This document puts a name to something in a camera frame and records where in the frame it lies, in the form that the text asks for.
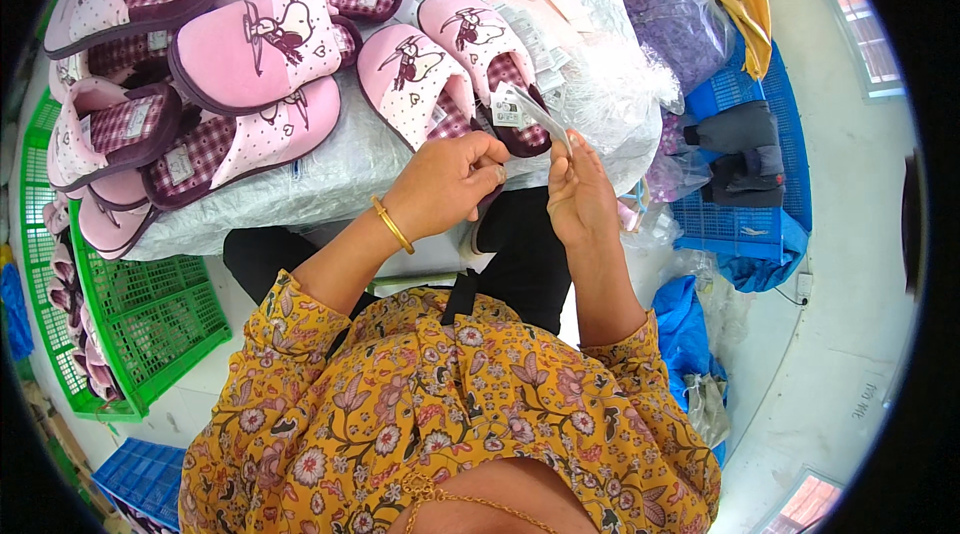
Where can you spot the small blue plastic crate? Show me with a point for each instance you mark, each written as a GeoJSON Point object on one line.
{"type": "Point", "coordinates": [142, 478]}

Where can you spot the clear bag of purple slippers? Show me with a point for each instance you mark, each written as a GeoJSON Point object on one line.
{"type": "Point", "coordinates": [675, 16]}

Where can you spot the dark grey slippers bundle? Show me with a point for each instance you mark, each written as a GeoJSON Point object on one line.
{"type": "Point", "coordinates": [742, 151]}

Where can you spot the window with red grille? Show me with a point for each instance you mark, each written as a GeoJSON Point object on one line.
{"type": "Point", "coordinates": [859, 16]}
{"type": "Point", "coordinates": [806, 500]}

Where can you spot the blue tarp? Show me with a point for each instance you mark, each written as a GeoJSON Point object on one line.
{"type": "Point", "coordinates": [765, 271]}

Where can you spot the white paper tag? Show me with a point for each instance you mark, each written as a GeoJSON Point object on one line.
{"type": "Point", "coordinates": [536, 113]}

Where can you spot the person's right hand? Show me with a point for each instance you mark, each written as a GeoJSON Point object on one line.
{"type": "Point", "coordinates": [585, 200]}

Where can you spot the person's body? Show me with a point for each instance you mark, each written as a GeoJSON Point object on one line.
{"type": "Point", "coordinates": [450, 414]}

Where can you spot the row of slippers in crate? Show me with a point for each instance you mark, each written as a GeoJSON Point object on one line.
{"type": "Point", "coordinates": [71, 294]}

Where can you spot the pile of pink slippers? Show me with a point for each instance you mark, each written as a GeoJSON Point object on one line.
{"type": "Point", "coordinates": [247, 46]}

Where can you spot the white woven plastic sheet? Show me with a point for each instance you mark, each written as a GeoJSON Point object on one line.
{"type": "Point", "coordinates": [360, 174]}

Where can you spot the white wall socket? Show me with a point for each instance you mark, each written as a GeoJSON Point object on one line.
{"type": "Point", "coordinates": [804, 286]}

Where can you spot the heap of loose paper tags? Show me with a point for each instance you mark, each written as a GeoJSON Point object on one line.
{"type": "Point", "coordinates": [525, 23]}

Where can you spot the person's left fingers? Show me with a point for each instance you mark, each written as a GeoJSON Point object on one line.
{"type": "Point", "coordinates": [484, 151]}

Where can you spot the small clear plastic bag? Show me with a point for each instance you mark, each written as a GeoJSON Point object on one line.
{"type": "Point", "coordinates": [675, 166]}

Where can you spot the grey plastic bag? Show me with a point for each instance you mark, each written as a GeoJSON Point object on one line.
{"type": "Point", "coordinates": [706, 406]}

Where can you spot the green plastic crate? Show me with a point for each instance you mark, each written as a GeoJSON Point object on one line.
{"type": "Point", "coordinates": [150, 316]}

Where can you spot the blue plastic bag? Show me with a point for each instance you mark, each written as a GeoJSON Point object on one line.
{"type": "Point", "coordinates": [682, 331]}

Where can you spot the person's legs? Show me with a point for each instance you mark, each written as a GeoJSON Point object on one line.
{"type": "Point", "coordinates": [525, 256]}

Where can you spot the person's left hand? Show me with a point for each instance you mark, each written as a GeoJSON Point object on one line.
{"type": "Point", "coordinates": [435, 185]}

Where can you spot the large blue plastic crate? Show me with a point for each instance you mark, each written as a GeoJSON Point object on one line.
{"type": "Point", "coordinates": [750, 230]}

